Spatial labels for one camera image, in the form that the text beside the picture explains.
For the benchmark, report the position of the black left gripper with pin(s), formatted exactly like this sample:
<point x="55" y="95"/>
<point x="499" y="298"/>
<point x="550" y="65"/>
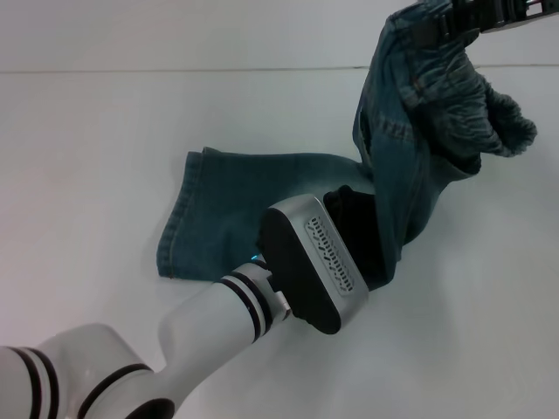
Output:
<point x="358" y="231"/>

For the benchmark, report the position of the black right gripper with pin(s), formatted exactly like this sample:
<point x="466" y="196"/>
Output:
<point x="493" y="13"/>

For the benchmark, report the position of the blue denim shorts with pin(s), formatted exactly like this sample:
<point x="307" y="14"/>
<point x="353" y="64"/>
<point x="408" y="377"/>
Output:
<point x="227" y="209"/>

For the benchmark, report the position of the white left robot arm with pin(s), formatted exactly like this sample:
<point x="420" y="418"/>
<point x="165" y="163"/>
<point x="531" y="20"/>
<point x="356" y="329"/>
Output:
<point x="205" y="318"/>

